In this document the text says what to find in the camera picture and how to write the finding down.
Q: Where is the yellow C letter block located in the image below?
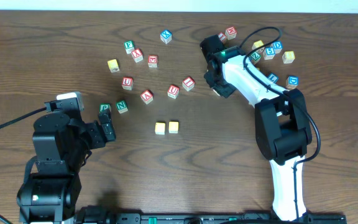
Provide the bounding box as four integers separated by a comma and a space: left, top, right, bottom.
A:
155, 122, 166, 135

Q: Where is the yellow O letter block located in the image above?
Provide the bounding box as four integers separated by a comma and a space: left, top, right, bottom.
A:
168, 121, 179, 134

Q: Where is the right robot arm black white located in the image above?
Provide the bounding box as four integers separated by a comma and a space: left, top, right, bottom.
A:
201, 47, 311, 221

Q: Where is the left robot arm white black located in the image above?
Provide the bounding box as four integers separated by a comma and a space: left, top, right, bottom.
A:
17, 110, 116, 223

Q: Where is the red I block middle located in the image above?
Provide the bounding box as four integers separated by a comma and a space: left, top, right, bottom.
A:
182, 77, 195, 91

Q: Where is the red i block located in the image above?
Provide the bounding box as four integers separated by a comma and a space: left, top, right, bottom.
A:
218, 32, 227, 44
182, 77, 195, 91

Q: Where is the green J letter block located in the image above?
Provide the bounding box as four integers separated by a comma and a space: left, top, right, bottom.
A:
99, 103, 111, 113

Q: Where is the green N letter block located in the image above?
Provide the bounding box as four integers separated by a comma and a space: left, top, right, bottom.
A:
116, 100, 128, 114

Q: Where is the red I block top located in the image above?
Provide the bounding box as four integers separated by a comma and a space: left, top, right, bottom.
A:
218, 32, 227, 44

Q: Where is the red U letter block middle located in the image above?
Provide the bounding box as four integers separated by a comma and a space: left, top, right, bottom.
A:
167, 85, 180, 99

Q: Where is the red u letter block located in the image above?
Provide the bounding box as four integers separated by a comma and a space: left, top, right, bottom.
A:
122, 77, 134, 90
167, 85, 180, 99

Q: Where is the green Z letter block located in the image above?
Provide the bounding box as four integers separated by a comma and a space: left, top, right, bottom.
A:
249, 52, 261, 65

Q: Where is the red M letter block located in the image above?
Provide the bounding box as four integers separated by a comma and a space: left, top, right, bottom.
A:
225, 27, 237, 40

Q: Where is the yellow block top right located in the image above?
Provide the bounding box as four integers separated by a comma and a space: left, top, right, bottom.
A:
252, 40, 264, 54

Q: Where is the blue L letter block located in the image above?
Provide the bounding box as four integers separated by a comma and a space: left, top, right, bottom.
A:
268, 73, 278, 83

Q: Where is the red U letter block left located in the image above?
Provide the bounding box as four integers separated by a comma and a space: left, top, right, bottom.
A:
122, 77, 134, 90

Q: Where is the blue 5 number block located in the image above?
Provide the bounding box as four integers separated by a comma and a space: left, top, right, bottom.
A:
263, 47, 275, 60

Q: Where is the red A letter block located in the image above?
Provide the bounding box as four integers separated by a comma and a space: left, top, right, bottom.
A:
140, 90, 154, 105

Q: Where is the blue X letter block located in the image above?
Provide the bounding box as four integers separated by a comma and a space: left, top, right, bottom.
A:
160, 30, 172, 44

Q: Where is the red E letter block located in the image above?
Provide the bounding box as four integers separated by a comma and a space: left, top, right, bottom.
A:
148, 55, 158, 68

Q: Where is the yellow block far left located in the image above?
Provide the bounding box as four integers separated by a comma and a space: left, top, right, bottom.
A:
108, 59, 119, 73

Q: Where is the blue D block top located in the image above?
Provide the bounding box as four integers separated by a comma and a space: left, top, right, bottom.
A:
270, 41, 283, 54

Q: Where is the blue d block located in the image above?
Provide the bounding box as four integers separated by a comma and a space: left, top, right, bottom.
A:
270, 41, 283, 54
285, 76, 299, 89

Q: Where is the yellow 8 number block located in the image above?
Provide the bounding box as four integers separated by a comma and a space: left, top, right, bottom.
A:
282, 51, 295, 64

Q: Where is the blue D block right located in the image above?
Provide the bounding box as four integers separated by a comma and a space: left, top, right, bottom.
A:
285, 76, 299, 89

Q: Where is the red X letter block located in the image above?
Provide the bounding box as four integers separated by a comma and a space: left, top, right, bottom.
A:
131, 49, 144, 63

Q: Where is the green F letter block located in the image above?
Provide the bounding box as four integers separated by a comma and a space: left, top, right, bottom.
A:
124, 40, 135, 54

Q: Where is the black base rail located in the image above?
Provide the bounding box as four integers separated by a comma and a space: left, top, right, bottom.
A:
76, 211, 347, 224

